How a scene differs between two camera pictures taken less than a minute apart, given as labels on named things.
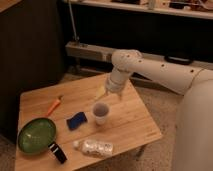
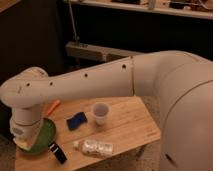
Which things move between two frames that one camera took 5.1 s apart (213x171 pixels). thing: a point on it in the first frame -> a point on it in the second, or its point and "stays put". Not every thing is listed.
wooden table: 92,125 stays put
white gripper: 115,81 -> 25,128
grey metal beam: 96,52 stays put
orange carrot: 57,102 stays put
